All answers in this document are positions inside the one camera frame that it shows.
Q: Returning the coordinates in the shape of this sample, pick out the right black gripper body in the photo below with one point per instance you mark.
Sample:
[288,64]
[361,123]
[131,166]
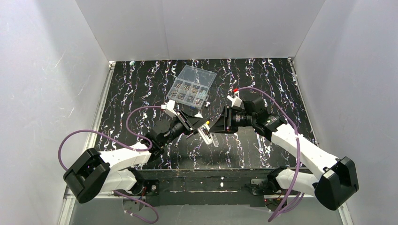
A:
[226,119]

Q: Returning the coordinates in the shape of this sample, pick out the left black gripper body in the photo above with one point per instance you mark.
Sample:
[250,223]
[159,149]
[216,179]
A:
[187,122]

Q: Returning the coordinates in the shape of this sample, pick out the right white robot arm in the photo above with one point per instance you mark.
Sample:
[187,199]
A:
[332,181]

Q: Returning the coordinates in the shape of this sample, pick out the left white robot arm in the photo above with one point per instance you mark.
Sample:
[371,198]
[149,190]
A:
[95,171]

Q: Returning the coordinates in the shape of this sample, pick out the clear plastic screw organizer box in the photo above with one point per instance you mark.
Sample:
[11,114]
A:
[192,86]

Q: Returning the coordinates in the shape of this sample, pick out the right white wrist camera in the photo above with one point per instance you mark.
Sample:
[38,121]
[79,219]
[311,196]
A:
[234,99]

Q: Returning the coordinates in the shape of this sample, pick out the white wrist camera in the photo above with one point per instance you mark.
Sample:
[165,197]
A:
[234,99]
[168,108]

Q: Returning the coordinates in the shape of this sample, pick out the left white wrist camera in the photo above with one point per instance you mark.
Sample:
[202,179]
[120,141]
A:
[168,108]

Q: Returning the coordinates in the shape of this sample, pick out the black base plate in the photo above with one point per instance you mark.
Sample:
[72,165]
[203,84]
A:
[206,187]

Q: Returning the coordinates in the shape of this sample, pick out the aluminium rail frame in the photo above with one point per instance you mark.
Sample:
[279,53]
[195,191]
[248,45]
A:
[136,94]

